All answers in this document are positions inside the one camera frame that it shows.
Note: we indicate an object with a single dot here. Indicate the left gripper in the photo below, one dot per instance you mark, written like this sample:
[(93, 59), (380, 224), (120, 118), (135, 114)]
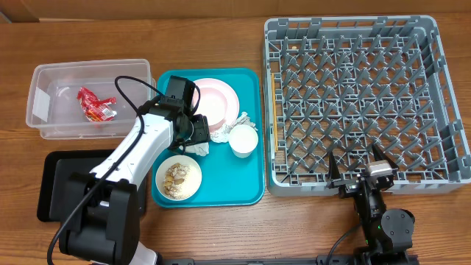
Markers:
[(202, 132)]

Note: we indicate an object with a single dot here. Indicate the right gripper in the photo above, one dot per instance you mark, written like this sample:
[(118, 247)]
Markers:
[(348, 185)]

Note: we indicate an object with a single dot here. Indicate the foil paper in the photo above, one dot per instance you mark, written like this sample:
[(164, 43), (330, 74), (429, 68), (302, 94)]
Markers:
[(221, 135)]

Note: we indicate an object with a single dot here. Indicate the red snack wrapper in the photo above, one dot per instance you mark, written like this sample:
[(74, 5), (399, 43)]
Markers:
[(95, 109)]

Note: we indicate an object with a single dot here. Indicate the white napkin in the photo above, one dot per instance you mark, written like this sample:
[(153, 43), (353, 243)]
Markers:
[(198, 149)]

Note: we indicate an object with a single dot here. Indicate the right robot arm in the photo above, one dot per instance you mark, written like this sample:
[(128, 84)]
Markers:
[(388, 232)]

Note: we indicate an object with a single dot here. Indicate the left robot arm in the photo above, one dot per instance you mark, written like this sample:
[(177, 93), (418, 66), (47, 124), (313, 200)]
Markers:
[(100, 220)]

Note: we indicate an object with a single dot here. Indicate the grey dishwasher rack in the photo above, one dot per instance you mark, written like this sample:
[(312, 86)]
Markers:
[(345, 83)]

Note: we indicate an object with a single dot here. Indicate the pink plate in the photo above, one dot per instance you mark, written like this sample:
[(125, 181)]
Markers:
[(233, 105)]

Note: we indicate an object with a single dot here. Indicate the pink bowl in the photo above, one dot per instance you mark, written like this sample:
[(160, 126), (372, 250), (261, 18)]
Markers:
[(212, 105)]

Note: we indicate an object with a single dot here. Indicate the white bowl with food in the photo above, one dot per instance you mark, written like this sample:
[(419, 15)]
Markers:
[(178, 178)]

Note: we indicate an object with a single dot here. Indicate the white paper cup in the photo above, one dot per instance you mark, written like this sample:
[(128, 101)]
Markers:
[(243, 139)]

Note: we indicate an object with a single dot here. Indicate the teal plastic tray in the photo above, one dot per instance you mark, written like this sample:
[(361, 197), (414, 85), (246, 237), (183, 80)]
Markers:
[(226, 179)]

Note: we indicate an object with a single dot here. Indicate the wooden chopstick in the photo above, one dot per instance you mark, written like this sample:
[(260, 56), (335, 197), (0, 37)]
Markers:
[(274, 112)]

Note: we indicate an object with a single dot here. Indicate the clear plastic bin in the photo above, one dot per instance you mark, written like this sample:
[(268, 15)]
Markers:
[(53, 106)]

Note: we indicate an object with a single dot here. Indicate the black plastic tray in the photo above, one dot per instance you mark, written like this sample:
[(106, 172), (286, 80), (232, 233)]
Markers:
[(58, 167)]

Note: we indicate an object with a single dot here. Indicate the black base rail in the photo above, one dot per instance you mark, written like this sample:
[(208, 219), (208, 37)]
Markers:
[(319, 260)]

